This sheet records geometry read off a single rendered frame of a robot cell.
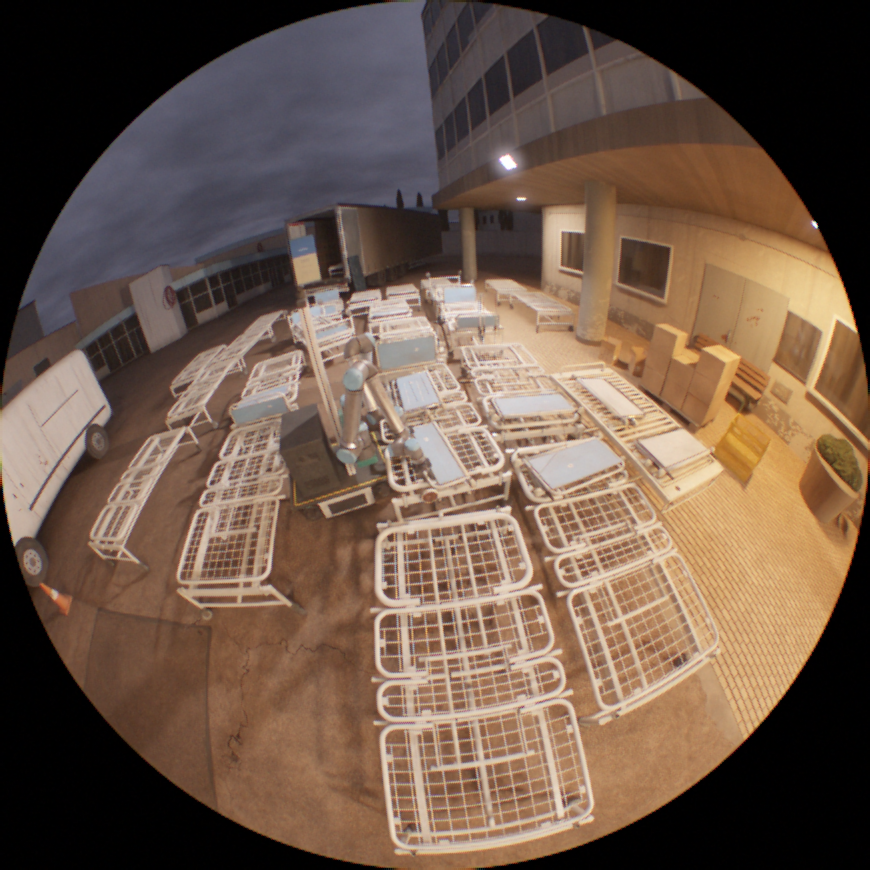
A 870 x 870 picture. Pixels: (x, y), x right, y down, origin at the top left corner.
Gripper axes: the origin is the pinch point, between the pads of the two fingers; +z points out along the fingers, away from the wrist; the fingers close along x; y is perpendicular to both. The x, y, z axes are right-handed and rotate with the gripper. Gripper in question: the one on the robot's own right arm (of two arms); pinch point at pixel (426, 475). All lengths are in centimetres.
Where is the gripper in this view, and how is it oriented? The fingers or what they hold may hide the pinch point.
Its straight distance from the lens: 210.4
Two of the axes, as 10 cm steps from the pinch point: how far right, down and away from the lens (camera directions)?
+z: 2.5, 7.1, 6.6
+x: -9.1, 4.1, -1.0
